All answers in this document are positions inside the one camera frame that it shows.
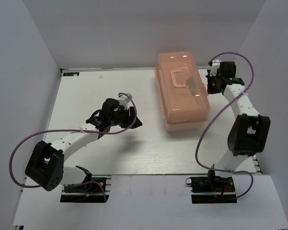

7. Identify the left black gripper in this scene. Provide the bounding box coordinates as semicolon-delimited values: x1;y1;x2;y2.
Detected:
109;106;143;129

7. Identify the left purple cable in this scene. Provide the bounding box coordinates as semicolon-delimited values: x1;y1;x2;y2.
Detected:
9;92;137;202

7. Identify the pink plastic toolbox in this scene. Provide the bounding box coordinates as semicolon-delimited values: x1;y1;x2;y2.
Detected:
155;51;210;132

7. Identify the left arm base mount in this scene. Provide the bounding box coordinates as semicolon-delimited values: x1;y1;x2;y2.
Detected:
60;176;111;203

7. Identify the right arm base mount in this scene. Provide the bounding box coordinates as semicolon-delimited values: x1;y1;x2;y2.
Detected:
185;176;237;204

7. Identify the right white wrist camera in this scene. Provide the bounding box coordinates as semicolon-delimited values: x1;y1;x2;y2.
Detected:
208;59;221;77

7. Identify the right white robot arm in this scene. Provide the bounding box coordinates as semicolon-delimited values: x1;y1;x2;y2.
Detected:
206;60;271;191

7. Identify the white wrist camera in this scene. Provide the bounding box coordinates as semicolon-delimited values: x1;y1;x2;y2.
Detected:
117;93;132;109
208;59;221;77

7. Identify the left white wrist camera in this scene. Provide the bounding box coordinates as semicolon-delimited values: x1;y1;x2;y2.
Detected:
117;93;132;109

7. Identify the left blue table label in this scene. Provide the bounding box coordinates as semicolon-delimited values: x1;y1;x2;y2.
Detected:
63;72;80;76

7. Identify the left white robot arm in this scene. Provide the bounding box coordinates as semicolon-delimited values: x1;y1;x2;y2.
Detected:
25;93;142;191

